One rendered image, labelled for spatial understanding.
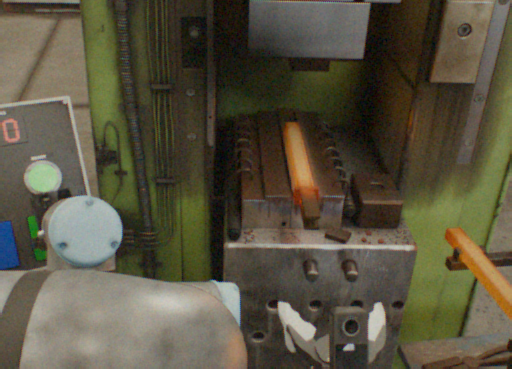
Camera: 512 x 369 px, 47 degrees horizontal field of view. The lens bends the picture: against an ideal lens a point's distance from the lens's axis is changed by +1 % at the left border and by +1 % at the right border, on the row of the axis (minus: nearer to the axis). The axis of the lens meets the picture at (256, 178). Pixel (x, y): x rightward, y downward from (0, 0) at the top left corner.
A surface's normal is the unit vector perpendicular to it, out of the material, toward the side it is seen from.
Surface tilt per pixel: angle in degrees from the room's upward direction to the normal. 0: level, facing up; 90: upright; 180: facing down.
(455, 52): 90
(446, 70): 90
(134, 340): 34
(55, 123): 60
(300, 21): 90
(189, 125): 90
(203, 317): 47
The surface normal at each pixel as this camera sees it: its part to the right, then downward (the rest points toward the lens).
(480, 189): 0.04, 0.50
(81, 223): 0.41, -0.04
